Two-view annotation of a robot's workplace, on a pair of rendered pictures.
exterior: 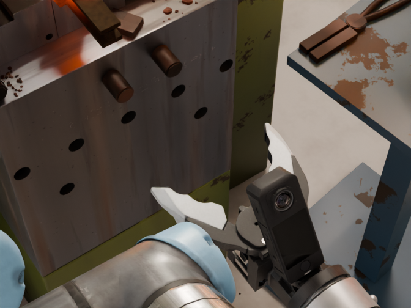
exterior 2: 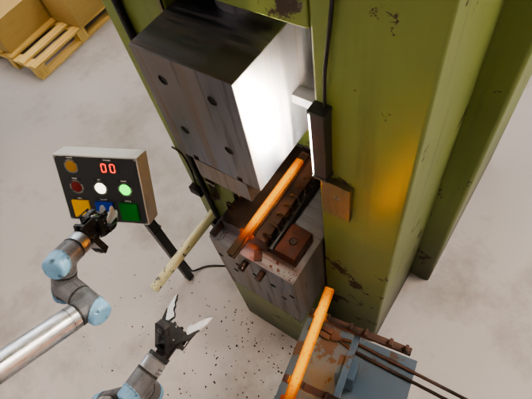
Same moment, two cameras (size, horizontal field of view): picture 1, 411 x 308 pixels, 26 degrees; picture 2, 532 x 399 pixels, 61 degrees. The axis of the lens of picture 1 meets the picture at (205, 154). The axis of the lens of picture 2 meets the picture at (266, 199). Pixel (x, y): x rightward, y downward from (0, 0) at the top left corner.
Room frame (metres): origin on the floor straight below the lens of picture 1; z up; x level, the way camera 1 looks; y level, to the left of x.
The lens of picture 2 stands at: (0.78, -0.61, 2.39)
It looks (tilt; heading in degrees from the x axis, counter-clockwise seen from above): 57 degrees down; 81
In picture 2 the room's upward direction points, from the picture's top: 15 degrees counter-clockwise
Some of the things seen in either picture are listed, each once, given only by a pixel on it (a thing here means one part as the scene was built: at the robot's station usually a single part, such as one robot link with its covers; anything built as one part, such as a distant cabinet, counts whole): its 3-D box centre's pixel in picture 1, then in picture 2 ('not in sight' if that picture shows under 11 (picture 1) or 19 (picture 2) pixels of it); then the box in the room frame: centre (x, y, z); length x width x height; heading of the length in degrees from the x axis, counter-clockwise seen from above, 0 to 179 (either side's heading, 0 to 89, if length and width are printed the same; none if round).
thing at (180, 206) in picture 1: (188, 220); (173, 309); (0.48, 0.02, 0.97); 0.09 x 0.03 x 0.06; 70
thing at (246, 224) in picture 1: (285, 257); (170, 343); (0.44, -0.08, 0.97); 0.12 x 0.08 x 0.09; 34
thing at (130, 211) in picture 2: not in sight; (130, 211); (0.43, 0.45, 1.01); 0.07 x 0.05 x 0.07; 149
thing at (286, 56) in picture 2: not in sight; (260, 76); (0.99, 0.27, 1.56); 0.42 x 0.39 x 0.40; 34
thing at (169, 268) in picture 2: not in sight; (184, 249); (0.52, 0.42, 0.62); 0.44 x 0.05 x 0.05; 34
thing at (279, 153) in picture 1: (277, 167); (200, 328); (0.54, -0.08, 0.98); 0.09 x 0.03 x 0.06; 178
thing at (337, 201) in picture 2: not in sight; (337, 199); (1.08, 0.00, 1.27); 0.09 x 0.02 x 0.17; 124
